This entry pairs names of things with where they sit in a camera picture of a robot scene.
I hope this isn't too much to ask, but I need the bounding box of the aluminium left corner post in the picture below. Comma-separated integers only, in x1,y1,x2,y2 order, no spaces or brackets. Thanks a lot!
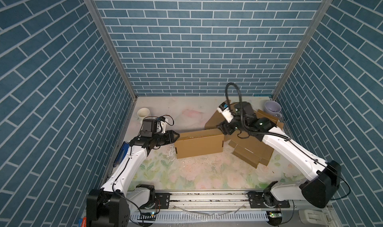
83,0,137,101

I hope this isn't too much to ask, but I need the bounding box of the white ceramic mug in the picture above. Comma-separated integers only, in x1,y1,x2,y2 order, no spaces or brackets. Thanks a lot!
137,108,151,124

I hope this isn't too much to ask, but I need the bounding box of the aluminium corner post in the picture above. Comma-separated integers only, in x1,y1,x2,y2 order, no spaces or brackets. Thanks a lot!
83,0,137,101
271,0,333,100

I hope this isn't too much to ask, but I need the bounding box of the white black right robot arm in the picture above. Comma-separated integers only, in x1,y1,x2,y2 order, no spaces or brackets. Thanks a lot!
217,101,341,209

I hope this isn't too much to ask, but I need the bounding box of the brown cardboard box top sheet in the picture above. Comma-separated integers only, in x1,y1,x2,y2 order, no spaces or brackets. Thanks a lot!
174,129,224,159

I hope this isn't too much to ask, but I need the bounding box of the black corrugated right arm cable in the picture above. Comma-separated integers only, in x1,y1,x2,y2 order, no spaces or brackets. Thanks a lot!
225,82,300,141

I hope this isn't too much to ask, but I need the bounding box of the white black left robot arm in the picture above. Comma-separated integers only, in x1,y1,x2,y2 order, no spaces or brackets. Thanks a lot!
84,115,180,227

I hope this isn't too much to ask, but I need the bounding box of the white slotted cable duct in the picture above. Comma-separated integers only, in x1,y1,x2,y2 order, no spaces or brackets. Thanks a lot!
130,211,269,224

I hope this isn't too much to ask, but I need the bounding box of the white plastic device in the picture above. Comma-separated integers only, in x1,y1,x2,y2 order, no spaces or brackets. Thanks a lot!
298,209,329,226

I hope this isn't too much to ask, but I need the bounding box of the lavender ceramic mug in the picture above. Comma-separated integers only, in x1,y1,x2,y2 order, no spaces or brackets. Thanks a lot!
263,100,283,119

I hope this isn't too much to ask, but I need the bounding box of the blue object at left wall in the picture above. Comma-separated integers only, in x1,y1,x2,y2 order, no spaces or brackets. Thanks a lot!
113,142,129,168

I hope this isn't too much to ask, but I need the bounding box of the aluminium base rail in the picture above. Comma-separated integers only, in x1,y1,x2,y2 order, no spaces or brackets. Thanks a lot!
83,190,333,216

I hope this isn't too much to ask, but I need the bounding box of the aluminium right corner post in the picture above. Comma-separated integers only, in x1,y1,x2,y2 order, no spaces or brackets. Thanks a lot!
271,0,333,100

